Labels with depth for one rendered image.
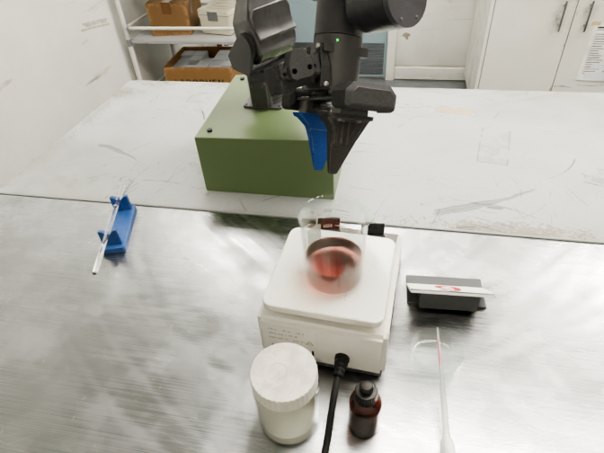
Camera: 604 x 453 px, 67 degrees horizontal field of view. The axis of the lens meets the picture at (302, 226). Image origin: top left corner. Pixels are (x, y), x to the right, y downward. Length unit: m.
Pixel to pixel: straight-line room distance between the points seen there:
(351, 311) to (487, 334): 0.18
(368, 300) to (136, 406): 0.26
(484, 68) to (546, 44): 0.31
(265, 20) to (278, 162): 0.20
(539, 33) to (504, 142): 2.00
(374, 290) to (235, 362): 0.17
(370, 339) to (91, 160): 0.65
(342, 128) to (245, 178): 0.23
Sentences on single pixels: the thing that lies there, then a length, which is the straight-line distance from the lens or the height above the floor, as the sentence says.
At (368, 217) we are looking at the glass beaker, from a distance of 0.41.
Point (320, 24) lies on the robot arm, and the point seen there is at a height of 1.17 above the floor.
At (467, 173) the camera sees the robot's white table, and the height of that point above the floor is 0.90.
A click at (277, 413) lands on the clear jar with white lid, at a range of 0.41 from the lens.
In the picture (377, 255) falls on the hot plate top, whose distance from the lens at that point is 0.49.
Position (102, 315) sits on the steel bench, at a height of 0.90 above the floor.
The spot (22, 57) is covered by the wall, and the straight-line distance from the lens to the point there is 2.20.
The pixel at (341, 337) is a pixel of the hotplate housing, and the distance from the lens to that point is 0.45.
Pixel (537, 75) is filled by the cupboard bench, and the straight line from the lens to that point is 2.96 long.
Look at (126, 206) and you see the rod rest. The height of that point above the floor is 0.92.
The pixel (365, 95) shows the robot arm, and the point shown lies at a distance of 0.48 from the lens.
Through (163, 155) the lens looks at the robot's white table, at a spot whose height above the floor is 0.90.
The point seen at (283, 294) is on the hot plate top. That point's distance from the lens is 0.45.
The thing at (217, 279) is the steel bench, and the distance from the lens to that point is 0.60.
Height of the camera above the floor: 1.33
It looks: 40 degrees down
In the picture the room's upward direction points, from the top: 4 degrees counter-clockwise
